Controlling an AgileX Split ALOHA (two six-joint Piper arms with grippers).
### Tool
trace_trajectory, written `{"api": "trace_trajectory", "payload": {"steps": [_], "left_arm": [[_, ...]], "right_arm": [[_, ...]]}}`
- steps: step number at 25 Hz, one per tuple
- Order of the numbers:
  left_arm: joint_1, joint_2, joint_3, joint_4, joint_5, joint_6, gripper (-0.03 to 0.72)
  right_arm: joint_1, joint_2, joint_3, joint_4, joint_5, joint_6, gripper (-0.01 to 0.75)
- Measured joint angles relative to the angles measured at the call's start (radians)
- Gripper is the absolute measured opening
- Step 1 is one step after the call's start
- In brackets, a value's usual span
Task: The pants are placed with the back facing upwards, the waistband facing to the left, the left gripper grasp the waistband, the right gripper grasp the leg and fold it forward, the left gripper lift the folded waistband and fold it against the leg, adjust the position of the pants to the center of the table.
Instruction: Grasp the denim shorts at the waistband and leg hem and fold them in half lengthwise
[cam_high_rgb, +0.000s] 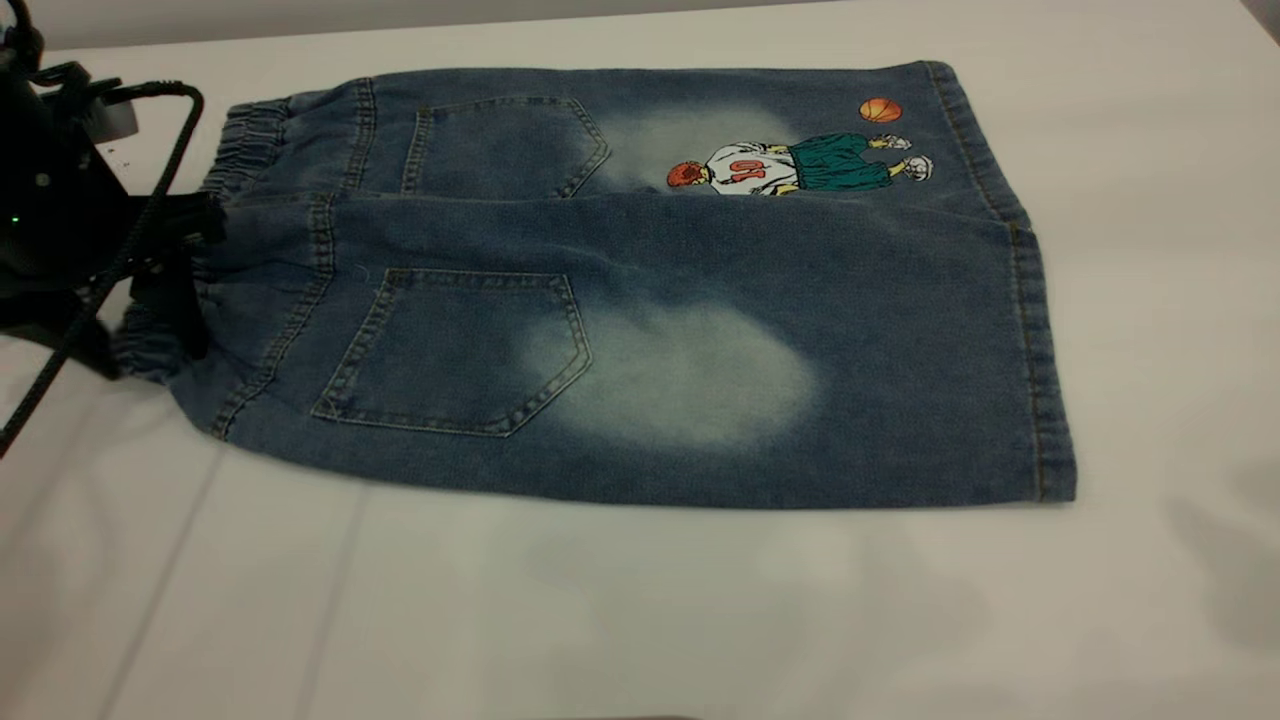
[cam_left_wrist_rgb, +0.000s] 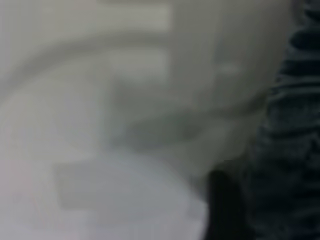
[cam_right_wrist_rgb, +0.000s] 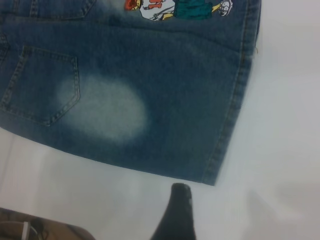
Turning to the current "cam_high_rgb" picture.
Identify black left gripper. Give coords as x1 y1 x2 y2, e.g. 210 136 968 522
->
0 20 228 381

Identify blue denim shorts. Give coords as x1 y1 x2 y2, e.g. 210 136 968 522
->
112 60 1079 511

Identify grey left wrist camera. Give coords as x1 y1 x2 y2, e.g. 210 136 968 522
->
80 95 139 143

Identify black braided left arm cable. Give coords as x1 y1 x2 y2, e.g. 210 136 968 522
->
0 82 206 456

